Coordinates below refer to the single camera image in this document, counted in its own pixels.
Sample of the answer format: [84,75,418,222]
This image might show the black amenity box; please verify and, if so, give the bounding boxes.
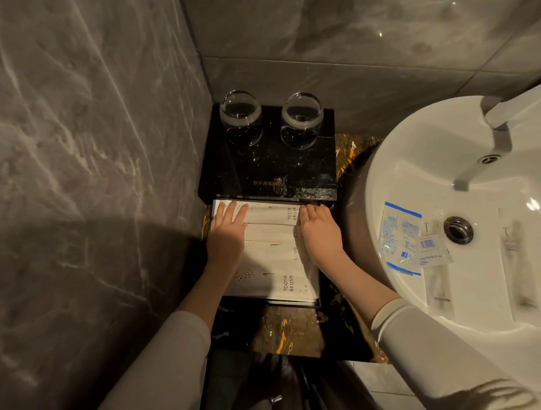
[198,101,339,202]

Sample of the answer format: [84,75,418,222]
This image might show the small white barcode sachet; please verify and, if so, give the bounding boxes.
[418,236,455,268]

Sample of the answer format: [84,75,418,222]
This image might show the clear toothbrush wrapper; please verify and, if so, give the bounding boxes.
[497,206,540,325]
[420,220,457,320]

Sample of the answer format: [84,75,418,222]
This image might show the clear drinking glass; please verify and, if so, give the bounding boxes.
[280,92,325,150]
[219,90,264,148]

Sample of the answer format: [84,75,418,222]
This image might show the white toothbrush packet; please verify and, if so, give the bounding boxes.
[212,200,301,225]
[223,261,320,303]

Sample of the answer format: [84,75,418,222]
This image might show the person's right forearm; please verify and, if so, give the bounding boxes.
[315,253,539,410]

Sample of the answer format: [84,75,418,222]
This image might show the black drawer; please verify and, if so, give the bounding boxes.
[207,198,324,310]

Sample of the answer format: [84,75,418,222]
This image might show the person's left hand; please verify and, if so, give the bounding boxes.
[205,200,250,273]

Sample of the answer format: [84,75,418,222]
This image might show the person's dark trousers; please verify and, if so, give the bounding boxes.
[203,348,364,410]

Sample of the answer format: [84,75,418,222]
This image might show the person's right hand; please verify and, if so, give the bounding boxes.
[298,204,346,268]

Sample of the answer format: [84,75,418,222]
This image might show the person's left forearm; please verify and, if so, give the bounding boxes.
[98,264,237,410]

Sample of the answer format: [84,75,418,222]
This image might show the white wash basin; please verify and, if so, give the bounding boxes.
[338,95,541,365]

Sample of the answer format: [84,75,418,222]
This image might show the white comb packet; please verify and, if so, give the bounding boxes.
[244,223,304,251]
[242,240,314,275]

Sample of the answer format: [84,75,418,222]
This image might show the clear packet with blue edges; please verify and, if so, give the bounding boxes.
[377,201,423,278]

